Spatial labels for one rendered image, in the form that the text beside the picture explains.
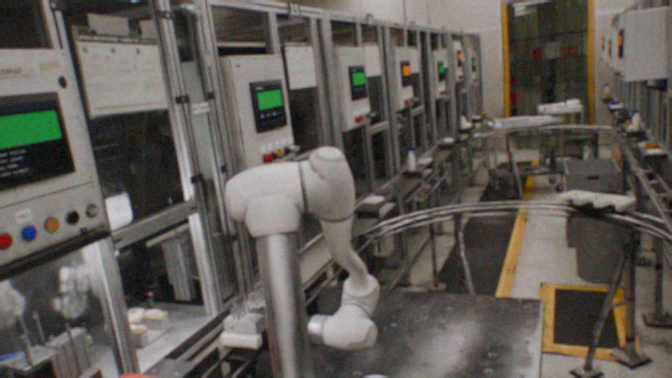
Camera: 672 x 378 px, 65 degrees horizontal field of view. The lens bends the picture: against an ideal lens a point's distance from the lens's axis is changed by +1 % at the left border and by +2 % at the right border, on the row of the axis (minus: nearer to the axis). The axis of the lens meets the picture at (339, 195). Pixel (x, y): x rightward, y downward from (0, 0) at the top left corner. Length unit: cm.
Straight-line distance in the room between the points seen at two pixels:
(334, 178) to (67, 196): 67
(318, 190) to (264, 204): 14
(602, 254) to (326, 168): 317
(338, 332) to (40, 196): 90
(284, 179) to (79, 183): 53
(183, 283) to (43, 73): 96
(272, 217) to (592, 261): 326
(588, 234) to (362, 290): 269
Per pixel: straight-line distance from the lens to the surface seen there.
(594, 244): 420
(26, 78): 144
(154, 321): 194
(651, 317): 383
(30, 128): 140
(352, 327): 166
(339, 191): 130
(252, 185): 129
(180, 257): 205
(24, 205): 140
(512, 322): 221
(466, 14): 961
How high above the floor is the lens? 169
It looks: 13 degrees down
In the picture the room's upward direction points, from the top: 7 degrees counter-clockwise
